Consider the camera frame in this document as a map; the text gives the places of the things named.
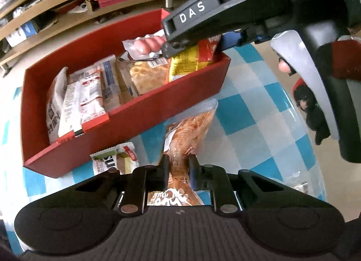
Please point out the clear rice cracker packet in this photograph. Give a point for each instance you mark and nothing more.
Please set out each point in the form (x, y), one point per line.
(299, 181)

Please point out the right hand in red sleeve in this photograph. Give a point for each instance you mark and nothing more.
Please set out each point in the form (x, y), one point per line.
(341, 60)

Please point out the red cardboard box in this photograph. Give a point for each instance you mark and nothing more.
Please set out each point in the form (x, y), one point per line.
(132, 117)

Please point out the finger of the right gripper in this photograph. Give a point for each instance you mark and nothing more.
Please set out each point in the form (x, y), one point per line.
(171, 49)

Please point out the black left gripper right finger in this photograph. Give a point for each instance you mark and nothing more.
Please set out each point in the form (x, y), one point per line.
(194, 172)

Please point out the blue white box on shelf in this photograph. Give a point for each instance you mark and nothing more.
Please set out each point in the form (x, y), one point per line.
(23, 32)

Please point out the blue white checkered tablecloth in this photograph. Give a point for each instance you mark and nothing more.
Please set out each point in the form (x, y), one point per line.
(256, 127)

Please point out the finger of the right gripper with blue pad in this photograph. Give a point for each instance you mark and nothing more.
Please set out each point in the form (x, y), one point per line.
(235, 39)

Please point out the green white snack bar packet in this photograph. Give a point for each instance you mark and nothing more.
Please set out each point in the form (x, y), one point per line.
(121, 157)

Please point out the white blue snack packet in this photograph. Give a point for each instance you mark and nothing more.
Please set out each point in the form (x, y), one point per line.
(109, 80)

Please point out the sausage packet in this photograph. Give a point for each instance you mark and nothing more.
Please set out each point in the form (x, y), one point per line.
(147, 47)

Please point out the orange noodle snack bag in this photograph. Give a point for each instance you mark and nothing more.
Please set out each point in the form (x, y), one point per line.
(183, 138)

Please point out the red yellow snack packet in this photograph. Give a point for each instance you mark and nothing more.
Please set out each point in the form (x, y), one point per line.
(193, 59)

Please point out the red white snack packet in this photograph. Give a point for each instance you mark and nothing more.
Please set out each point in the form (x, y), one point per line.
(83, 102)

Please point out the grey newspaper-print packet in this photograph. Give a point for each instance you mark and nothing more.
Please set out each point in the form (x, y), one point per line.
(54, 101)

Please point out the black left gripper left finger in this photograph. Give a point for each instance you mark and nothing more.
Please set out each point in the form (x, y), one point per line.
(163, 172)

